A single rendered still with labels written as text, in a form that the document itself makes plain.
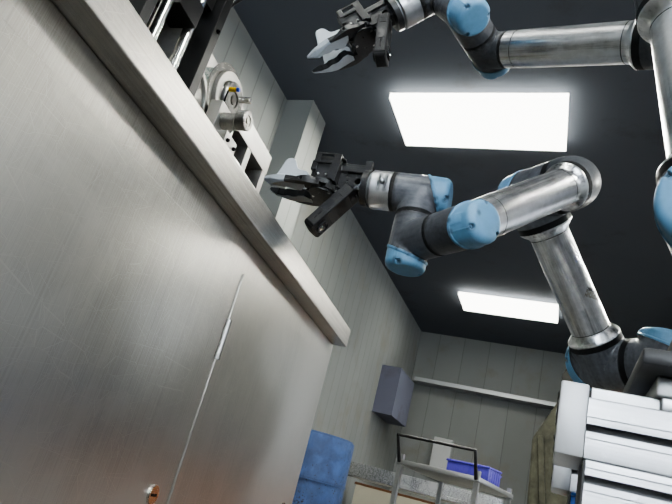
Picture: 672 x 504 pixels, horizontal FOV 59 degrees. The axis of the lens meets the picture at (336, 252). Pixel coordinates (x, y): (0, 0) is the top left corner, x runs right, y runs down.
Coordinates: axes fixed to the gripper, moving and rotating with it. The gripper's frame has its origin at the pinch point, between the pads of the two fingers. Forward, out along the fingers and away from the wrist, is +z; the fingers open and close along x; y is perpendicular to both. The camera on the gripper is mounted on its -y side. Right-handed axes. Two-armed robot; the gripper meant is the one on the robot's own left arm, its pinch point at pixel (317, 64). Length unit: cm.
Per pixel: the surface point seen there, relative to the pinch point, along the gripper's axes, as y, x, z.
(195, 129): -46, 47, 22
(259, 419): -61, 0, 39
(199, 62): -18.0, 30.3, 19.8
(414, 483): -32, -478, 50
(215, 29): -13.0, 30.0, 15.3
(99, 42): -46, 61, 24
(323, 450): -4, -313, 85
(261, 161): 49, -81, 23
